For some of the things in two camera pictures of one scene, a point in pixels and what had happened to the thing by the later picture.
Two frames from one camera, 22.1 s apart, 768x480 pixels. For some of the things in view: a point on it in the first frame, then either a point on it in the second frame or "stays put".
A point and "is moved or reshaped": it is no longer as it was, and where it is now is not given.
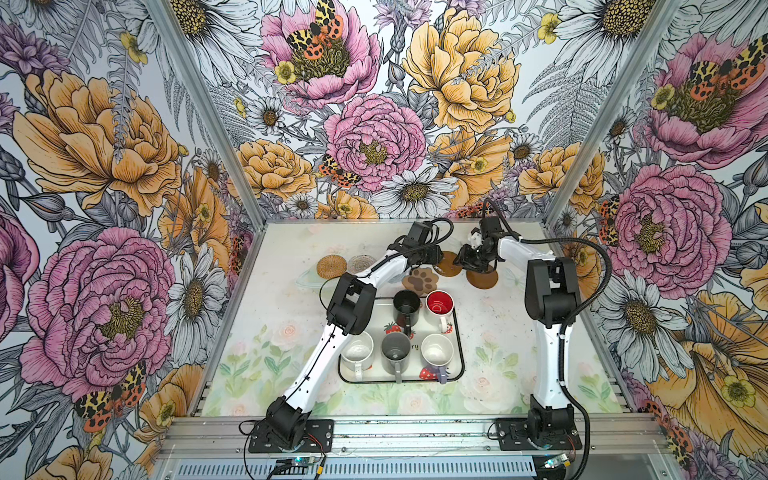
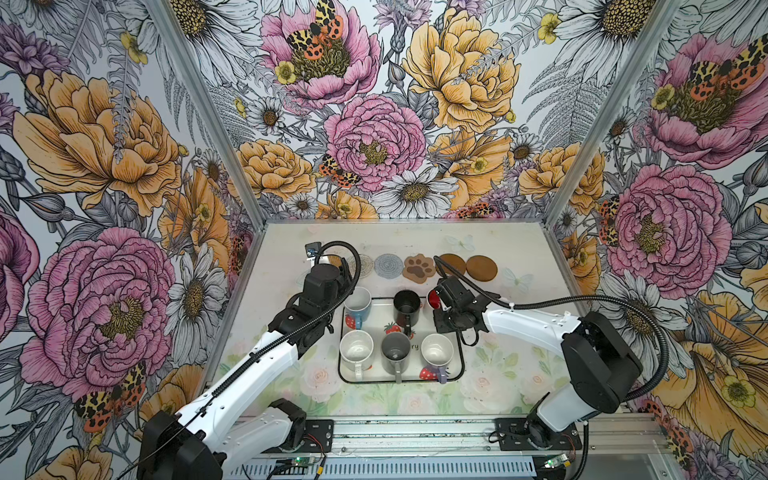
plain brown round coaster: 482,280 stays put
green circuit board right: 555,461 stays put
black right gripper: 465,260 → 441,327
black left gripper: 437,251 → 346,277
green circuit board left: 303,461 stays put
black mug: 406,307 stays put
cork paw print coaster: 421,280 is moved or reshaped
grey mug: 396,350 stays put
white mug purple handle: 437,351 stays put
